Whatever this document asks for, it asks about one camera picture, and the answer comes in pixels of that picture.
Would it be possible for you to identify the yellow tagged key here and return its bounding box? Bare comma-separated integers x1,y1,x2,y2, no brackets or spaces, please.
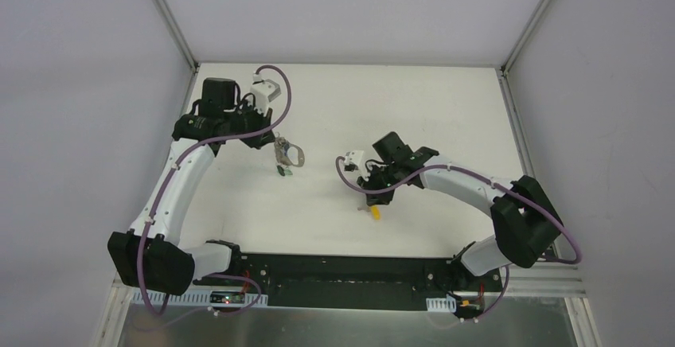
357,205,381,221

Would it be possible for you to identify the metal keyring carabiner plate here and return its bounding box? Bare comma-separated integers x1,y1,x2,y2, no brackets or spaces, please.
273,133,306,176

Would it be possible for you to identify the green tagged key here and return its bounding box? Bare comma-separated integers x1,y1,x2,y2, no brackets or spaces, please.
276,165,293,177

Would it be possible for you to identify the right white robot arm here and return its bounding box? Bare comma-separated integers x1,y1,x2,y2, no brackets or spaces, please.
342,132,562,291

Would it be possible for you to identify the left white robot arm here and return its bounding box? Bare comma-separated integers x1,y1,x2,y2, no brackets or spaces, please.
107,74,281,295

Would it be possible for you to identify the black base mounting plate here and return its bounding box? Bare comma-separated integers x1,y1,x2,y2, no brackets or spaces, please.
195,249,502,311

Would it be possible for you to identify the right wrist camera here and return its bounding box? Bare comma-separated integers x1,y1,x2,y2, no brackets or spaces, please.
343,150,368,172

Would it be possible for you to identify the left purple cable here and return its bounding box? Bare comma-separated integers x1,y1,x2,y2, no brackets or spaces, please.
135,64,293,318

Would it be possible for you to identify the right white slotted cable duct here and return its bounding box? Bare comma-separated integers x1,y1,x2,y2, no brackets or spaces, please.
426,296,457,314

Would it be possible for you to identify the white slotted cable duct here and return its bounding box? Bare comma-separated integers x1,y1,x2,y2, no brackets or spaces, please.
426,296,457,314
131,289,269,308

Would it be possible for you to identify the left white slotted cable duct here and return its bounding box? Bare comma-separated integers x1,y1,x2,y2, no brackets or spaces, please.
131,289,269,308

